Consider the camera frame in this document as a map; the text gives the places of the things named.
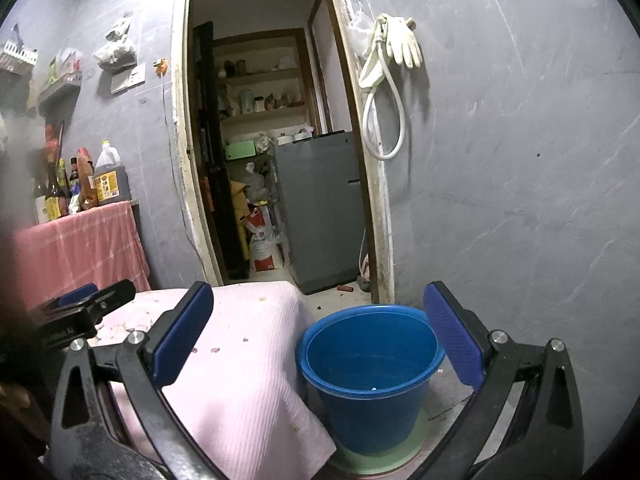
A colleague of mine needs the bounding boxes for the yellow bag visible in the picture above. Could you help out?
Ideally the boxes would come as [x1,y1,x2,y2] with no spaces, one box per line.
[230,180,251,261]

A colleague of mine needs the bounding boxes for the white wall shelf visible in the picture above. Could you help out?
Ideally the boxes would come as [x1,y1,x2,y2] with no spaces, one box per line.
[37,71,83,106]

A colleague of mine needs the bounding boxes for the wooden door frame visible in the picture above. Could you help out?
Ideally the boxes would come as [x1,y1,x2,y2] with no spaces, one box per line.
[170,0,396,306]

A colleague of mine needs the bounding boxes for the wooden shelf unit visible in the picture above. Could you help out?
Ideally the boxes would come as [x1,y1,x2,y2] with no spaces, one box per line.
[212,27,321,141]

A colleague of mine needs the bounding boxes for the red plastic bag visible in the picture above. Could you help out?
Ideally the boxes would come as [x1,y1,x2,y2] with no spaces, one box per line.
[44,120,63,156]

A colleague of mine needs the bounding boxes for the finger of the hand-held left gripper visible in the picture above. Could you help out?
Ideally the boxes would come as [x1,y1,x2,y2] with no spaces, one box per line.
[92,279,137,325]
[55,283,99,308]

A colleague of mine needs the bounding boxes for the orange sauce bottle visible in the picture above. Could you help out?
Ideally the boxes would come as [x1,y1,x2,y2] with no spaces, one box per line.
[76,147,97,211]

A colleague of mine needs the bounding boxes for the large oil jug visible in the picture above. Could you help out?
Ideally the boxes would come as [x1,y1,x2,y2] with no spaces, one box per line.
[94,140,131,206]

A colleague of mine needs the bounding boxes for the white plastic basket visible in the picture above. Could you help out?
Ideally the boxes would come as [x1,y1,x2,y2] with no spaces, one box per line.
[0,40,38,68]

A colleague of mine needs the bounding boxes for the white hose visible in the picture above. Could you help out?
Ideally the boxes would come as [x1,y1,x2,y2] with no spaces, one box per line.
[359,15,405,161]

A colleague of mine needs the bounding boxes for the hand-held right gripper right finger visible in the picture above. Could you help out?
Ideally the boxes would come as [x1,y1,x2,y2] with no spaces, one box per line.
[415,281,586,480]

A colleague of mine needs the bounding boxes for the clear plastic bag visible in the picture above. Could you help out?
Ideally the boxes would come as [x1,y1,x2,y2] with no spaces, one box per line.
[348,7,373,56]

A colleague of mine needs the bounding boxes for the hanging filled plastic bag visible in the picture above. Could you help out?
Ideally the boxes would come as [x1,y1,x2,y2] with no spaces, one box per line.
[94,14,138,71]

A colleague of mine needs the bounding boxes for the seasoning packets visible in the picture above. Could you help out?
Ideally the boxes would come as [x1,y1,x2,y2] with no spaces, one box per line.
[47,50,81,84]

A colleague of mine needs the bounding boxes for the blue plastic bucket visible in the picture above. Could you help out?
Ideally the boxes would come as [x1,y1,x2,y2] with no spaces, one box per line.
[295,304,447,457]

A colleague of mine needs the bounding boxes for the white and red sack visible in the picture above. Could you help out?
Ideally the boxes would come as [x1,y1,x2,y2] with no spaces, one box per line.
[247,204,286,273]

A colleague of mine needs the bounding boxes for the grey wall cable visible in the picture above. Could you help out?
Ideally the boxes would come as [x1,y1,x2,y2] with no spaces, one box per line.
[162,75,202,257]

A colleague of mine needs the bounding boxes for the person's left hand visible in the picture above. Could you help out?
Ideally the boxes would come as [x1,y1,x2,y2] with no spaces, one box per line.
[0,381,32,413]

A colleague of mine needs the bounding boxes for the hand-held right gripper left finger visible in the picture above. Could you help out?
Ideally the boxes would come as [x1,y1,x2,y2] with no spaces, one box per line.
[50,281,226,480]

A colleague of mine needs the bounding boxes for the green plastic lid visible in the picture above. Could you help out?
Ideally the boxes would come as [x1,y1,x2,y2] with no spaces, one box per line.
[327,406,431,476]

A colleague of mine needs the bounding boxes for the dark bottle yellow label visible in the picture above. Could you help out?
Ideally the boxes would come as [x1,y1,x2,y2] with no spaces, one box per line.
[45,152,68,221]

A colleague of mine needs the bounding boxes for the wall switch plate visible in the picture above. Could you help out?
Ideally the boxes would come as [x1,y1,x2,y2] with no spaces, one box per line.
[110,63,147,96]

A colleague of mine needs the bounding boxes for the pink ribbed towel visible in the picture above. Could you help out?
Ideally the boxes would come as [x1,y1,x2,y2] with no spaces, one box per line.
[42,280,337,480]

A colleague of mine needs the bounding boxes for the cream rubber gloves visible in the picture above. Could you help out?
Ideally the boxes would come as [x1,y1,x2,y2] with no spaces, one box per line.
[359,14,423,88]

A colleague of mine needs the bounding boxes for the grey washing machine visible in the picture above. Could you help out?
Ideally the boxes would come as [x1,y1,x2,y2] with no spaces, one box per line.
[274,130,368,296]

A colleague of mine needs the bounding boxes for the pink plaid cloth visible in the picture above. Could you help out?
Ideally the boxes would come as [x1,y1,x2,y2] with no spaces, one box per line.
[12,201,152,311]

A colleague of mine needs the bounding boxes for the green box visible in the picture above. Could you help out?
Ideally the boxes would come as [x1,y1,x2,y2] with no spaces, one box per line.
[225,141,257,161]

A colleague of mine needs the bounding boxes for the dark wooden door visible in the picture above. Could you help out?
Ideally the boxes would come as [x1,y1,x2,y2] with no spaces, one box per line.
[192,21,251,281]

